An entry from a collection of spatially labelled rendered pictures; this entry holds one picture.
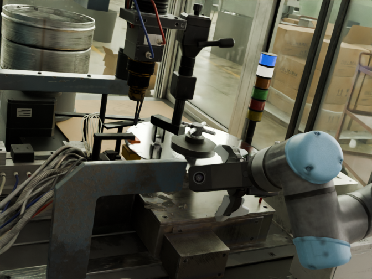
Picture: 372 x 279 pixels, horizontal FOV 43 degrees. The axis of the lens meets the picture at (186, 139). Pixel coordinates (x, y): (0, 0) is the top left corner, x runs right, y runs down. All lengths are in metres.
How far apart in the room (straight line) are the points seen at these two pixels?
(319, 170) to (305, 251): 0.12
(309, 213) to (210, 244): 0.35
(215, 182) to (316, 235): 0.22
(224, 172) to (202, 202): 0.28
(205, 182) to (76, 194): 0.22
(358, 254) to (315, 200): 0.36
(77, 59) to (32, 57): 0.15
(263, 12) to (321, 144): 1.03
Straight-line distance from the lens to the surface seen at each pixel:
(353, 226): 0.74
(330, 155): 0.69
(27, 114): 1.35
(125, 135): 1.04
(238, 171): 0.83
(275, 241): 1.21
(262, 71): 1.33
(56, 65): 1.61
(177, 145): 1.09
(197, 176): 0.83
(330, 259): 0.71
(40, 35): 1.59
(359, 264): 1.06
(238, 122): 1.74
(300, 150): 0.67
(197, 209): 1.06
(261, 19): 1.68
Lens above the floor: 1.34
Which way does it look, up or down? 20 degrees down
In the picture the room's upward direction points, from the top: 11 degrees clockwise
